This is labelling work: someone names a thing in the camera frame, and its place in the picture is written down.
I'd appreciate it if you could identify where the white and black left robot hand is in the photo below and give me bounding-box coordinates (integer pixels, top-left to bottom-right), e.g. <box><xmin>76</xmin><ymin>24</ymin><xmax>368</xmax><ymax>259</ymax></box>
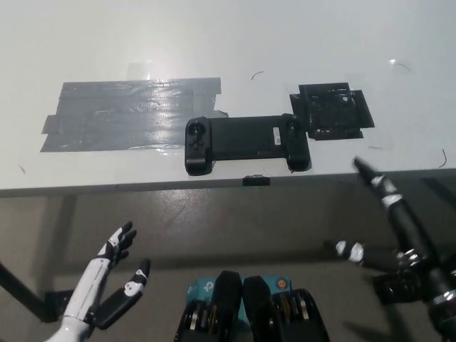
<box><xmin>63</xmin><ymin>220</ymin><xmax>151</xmax><ymax>331</ymax></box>

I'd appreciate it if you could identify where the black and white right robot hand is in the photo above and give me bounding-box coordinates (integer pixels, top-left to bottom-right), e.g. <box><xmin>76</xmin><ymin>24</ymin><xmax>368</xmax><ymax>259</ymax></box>
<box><xmin>333</xmin><ymin>156</ymin><xmax>456</xmax><ymax>299</ymax></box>

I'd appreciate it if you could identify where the black game controller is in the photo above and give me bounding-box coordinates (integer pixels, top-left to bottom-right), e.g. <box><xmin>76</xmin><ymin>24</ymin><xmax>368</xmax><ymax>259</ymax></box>
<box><xmin>184</xmin><ymin>113</ymin><xmax>312</xmax><ymax>176</ymax></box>

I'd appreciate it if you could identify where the black robot body with teal top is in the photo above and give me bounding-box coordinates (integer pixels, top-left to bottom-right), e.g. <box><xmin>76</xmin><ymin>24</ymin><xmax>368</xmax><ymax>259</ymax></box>
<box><xmin>173</xmin><ymin>269</ymin><xmax>331</xmax><ymax>342</ymax></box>

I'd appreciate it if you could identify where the black table foot plate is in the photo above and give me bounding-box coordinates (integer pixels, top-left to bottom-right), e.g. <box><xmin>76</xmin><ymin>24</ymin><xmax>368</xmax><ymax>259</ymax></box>
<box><xmin>370</xmin><ymin>272</ymin><xmax>434</xmax><ymax>304</ymax></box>

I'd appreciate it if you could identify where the black table leg with foot plate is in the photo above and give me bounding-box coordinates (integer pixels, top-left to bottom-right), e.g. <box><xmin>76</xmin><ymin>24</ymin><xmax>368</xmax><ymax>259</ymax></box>
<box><xmin>0</xmin><ymin>261</ymin><xmax>74</xmax><ymax>323</ymax></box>

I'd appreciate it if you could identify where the square black tape patch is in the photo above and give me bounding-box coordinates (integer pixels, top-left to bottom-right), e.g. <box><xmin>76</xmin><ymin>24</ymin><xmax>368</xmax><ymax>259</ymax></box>
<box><xmin>289</xmin><ymin>81</ymin><xmax>375</xmax><ymax>141</ymax></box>

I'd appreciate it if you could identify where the small black tape piece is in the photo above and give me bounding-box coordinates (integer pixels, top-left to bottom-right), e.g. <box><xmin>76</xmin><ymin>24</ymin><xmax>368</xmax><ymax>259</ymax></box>
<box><xmin>242</xmin><ymin>175</ymin><xmax>271</xmax><ymax>187</ymax></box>

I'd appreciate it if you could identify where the large grey duct tape patch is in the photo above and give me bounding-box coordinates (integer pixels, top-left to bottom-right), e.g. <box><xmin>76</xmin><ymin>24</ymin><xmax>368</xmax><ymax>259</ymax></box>
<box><xmin>38</xmin><ymin>77</ymin><xmax>229</xmax><ymax>153</ymax></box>

